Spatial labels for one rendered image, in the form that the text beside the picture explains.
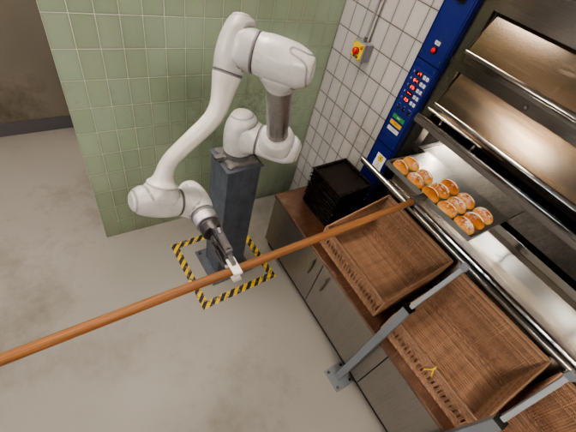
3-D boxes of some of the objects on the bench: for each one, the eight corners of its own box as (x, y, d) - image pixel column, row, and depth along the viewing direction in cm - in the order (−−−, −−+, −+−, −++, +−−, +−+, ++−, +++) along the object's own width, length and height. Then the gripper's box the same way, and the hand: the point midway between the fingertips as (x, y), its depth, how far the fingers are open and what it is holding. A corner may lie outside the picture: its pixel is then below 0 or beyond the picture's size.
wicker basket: (372, 221, 230) (389, 193, 210) (429, 287, 201) (456, 261, 181) (316, 241, 206) (330, 211, 187) (373, 318, 178) (395, 293, 158)
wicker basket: (433, 292, 199) (460, 267, 179) (513, 380, 171) (555, 362, 152) (377, 327, 175) (401, 303, 155) (459, 435, 148) (501, 423, 128)
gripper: (219, 207, 114) (251, 260, 103) (217, 236, 126) (245, 285, 114) (199, 213, 111) (230, 268, 99) (198, 242, 122) (225, 294, 111)
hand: (233, 269), depth 108 cm, fingers closed on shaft, 3 cm apart
